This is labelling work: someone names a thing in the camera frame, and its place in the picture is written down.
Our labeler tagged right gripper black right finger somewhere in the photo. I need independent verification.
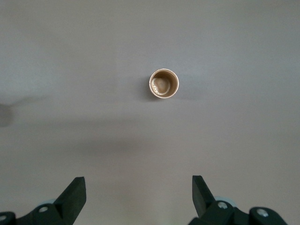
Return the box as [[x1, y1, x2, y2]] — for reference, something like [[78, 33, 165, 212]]
[[187, 175, 285, 225]]

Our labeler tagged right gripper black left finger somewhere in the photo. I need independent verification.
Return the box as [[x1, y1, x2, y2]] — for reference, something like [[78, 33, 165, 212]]
[[0, 176, 87, 225]]

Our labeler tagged brown wooden cup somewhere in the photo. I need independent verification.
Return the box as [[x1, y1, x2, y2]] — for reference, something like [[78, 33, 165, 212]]
[[149, 68, 180, 99]]

